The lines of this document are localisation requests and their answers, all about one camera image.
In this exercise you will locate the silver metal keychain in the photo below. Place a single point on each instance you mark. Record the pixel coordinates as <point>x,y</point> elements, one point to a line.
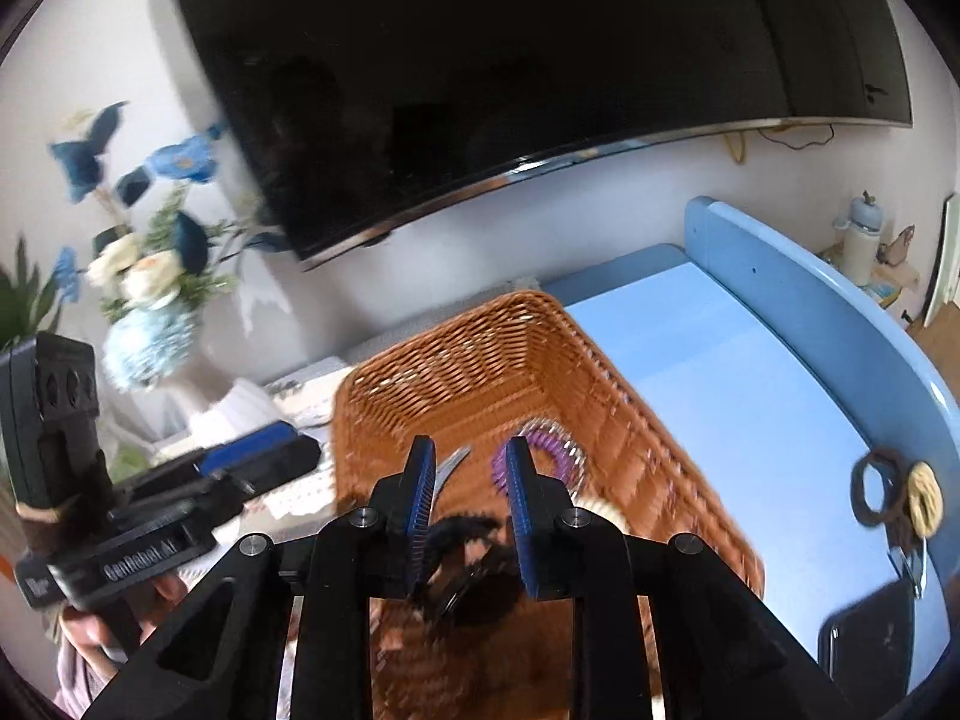
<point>447,467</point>

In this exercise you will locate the white ribbed ceramic vase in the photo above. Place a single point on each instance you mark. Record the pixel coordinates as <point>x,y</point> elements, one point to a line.
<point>216,406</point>

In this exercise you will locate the left hand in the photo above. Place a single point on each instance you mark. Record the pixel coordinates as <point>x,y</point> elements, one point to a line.
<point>83,668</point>

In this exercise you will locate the blue white bottle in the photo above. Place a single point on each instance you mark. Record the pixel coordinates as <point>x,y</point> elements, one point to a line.
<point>860,238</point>

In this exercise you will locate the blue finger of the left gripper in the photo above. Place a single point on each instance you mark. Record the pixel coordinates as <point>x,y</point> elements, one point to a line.
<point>283,463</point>
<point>233,452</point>

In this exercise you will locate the black curved monitor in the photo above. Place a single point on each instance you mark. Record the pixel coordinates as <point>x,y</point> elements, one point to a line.
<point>358,116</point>

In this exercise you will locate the black phone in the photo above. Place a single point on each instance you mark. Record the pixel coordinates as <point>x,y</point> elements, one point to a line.
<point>867,648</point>

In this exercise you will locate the cream scrunchie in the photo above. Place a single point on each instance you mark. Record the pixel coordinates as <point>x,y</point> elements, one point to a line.
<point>924,500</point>

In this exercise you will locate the green bamboo plant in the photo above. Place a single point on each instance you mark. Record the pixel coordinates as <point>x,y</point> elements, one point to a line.
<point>28,304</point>

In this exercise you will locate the blue white artificial flowers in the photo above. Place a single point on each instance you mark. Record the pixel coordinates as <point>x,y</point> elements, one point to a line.
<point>157,265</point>

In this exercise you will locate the striped woven table mat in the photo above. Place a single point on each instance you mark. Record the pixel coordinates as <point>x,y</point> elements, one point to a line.
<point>297,509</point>

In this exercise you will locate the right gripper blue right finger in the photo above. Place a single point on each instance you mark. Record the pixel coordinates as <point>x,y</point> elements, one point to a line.
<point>542,542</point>

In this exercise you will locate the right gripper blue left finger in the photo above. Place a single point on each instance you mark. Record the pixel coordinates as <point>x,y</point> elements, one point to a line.
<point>403,502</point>

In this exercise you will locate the blue desk edge board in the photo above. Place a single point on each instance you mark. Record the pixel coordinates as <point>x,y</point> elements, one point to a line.
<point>867,362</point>

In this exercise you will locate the brown wicker basket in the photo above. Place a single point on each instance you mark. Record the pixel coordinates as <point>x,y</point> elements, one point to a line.
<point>478,380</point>

